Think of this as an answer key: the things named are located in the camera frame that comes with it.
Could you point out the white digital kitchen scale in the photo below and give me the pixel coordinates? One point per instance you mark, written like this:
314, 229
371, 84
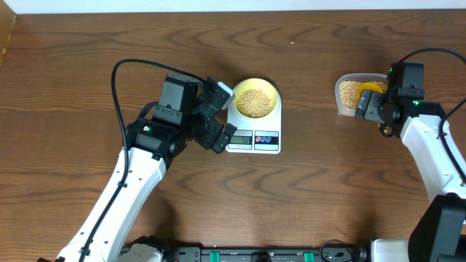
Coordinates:
256, 136

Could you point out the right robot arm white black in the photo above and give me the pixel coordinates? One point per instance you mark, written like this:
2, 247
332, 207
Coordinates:
402, 111

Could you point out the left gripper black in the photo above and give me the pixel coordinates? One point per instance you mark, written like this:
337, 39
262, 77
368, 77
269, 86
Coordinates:
214, 127

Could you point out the clear plastic container of soybeans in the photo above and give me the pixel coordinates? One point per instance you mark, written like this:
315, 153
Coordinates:
347, 86

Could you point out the yellow bowl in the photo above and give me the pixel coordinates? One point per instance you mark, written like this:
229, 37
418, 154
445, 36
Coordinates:
255, 98

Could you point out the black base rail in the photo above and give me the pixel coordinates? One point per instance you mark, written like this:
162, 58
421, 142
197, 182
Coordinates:
262, 254

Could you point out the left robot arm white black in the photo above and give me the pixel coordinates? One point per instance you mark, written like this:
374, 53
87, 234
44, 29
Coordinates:
185, 111

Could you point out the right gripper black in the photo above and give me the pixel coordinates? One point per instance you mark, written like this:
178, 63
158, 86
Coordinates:
370, 100

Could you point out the yellow measuring scoop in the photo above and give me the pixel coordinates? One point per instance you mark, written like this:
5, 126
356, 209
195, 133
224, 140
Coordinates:
376, 88

